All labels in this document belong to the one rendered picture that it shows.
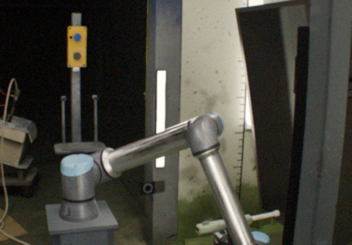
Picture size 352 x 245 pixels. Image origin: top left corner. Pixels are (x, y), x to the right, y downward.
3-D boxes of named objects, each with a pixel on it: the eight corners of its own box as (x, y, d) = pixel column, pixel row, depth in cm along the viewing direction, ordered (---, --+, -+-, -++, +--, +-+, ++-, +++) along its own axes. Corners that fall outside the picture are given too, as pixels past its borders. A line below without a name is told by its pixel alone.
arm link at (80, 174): (55, 196, 173) (53, 159, 170) (76, 185, 189) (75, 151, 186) (82, 202, 167) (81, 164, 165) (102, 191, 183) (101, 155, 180)
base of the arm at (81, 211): (61, 224, 167) (59, 203, 165) (58, 208, 184) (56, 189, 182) (103, 220, 173) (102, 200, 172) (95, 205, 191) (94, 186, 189)
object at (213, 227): (197, 263, 194) (199, 225, 188) (193, 258, 199) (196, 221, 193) (275, 244, 212) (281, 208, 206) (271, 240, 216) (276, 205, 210)
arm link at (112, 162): (71, 162, 188) (209, 107, 159) (90, 154, 204) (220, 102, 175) (83, 191, 187) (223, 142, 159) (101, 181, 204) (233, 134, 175)
